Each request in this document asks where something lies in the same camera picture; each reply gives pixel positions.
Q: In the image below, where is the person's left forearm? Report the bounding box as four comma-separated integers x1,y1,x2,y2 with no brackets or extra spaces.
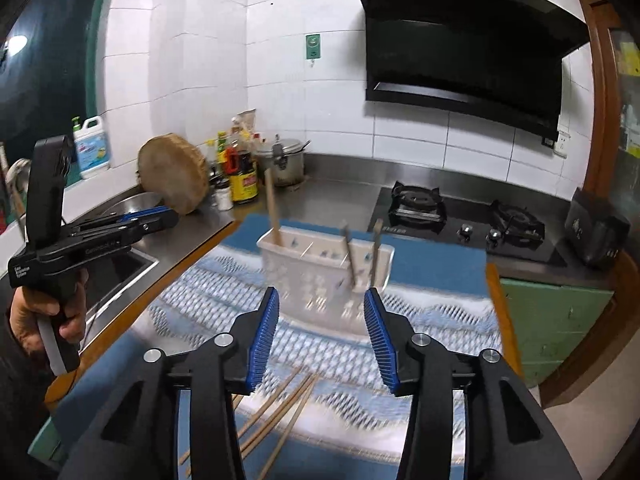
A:
0,310,53,480

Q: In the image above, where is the green cabinet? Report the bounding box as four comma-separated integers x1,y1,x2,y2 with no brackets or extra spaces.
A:
500,277,616,386

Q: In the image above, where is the person's left hand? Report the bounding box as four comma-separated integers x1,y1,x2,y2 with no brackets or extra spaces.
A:
7,267,90,356

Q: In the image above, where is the white detergent jug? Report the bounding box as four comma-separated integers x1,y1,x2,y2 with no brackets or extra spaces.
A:
71,116,112,180

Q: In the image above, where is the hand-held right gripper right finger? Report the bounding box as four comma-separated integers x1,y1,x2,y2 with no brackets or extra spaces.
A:
364,287,583,480

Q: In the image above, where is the wooden door frame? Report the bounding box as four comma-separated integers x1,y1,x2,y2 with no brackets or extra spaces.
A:
575,0,640,411

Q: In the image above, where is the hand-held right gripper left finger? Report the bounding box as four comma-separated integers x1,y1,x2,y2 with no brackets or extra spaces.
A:
60,286,281,480

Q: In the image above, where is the black box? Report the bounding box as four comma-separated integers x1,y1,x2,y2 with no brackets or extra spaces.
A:
565,187,631,268

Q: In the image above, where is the plastic food bag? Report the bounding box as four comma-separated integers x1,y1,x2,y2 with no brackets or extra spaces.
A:
234,110,259,142

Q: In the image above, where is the round wooden chopping block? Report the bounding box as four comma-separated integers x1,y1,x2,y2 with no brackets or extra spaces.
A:
137,133,210,216

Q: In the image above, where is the metal pressure cooker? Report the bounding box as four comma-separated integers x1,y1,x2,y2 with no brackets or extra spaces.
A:
256,135,312,188

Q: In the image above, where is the black range hood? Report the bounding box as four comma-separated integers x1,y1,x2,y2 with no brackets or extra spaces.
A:
349,0,591,148

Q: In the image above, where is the steel bowl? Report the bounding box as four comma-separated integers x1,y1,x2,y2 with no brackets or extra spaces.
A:
107,191,166,217

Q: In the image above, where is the stainless steel sink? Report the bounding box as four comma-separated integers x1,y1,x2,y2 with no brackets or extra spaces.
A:
75,185,161,346

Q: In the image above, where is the black gas stove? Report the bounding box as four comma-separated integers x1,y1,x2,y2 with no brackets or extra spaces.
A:
367,180,568,268

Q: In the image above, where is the dark soy sauce bottle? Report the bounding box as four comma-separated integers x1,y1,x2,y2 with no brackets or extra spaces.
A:
227,147,258,205

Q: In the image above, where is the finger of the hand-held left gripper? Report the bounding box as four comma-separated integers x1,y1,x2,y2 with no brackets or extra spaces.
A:
75,205,172,235
67,210,180,251

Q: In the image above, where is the small white-capped jar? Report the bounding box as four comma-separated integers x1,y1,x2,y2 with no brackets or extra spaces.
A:
214,179,234,211

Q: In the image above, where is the blue patterned woven mat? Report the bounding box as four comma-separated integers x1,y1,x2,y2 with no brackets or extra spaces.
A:
30,212,503,480

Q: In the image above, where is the dark window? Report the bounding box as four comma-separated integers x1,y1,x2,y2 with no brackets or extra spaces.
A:
0,0,121,161

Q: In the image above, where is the white plastic utensil basket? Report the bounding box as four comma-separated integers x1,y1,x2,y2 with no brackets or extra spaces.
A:
256,225,394,336

